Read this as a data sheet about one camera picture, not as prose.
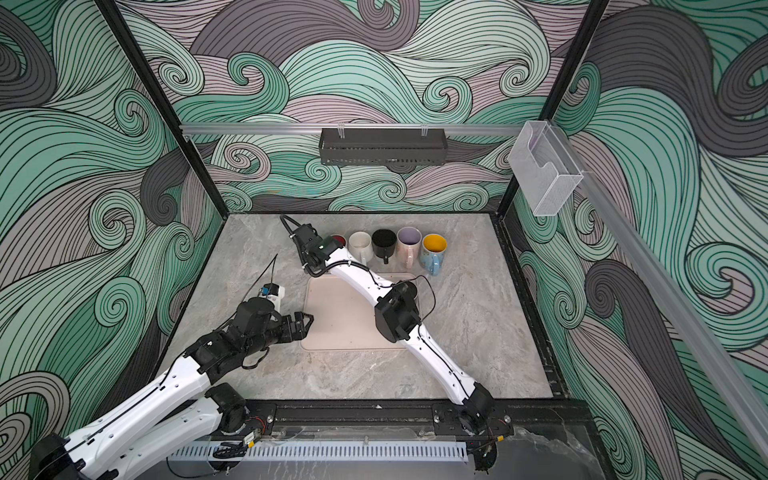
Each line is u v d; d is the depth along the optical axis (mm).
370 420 745
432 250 957
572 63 791
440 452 697
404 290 634
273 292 700
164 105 879
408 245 978
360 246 1060
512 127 950
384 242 983
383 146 957
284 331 684
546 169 788
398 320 646
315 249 728
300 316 710
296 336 690
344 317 896
